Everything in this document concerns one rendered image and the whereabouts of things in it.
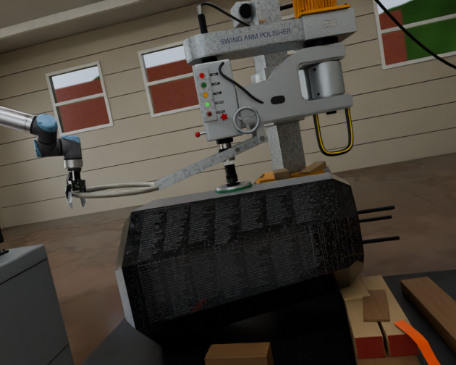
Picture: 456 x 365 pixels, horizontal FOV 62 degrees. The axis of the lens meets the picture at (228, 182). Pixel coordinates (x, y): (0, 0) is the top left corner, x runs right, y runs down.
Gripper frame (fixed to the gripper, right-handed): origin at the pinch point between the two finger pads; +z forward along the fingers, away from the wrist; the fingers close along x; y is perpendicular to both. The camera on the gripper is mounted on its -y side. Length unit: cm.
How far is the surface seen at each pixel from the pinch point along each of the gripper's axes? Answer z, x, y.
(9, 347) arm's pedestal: 34, -44, 69
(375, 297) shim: 52, 108, 107
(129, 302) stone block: 49, 13, 28
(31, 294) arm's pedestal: 22, -34, 58
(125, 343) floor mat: 90, 22, -8
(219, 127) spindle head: -37, 69, 40
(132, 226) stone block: 13.3, 22.9, 16.2
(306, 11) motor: -96, 111, 68
